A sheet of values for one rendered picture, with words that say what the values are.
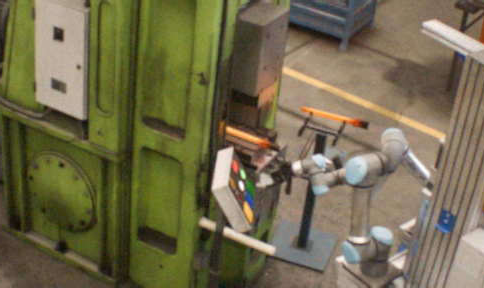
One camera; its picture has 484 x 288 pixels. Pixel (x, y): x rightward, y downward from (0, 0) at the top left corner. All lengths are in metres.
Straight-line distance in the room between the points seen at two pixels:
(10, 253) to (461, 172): 2.91
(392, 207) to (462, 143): 2.43
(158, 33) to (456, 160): 1.60
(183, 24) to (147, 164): 0.90
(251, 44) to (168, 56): 0.42
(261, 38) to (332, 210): 2.07
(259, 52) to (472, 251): 1.44
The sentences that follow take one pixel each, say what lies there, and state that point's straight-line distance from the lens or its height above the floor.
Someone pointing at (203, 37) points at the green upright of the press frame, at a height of 1.73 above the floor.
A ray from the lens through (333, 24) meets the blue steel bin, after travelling 8.28.
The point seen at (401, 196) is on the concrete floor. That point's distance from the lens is 6.23.
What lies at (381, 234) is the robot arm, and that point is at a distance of 4.04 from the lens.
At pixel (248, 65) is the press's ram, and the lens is 4.27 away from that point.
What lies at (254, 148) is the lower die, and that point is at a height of 0.99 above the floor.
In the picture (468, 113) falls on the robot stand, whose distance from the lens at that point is 3.67.
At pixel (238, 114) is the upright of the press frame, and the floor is 0.97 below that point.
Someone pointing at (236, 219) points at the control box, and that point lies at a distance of 4.03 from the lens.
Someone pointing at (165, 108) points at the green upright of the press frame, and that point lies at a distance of 4.39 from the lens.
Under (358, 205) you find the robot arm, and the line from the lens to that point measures 3.86.
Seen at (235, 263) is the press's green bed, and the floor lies 0.23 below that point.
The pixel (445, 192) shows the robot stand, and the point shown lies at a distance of 3.88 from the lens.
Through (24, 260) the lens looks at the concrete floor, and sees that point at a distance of 5.32.
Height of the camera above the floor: 3.44
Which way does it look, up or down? 32 degrees down
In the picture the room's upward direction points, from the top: 7 degrees clockwise
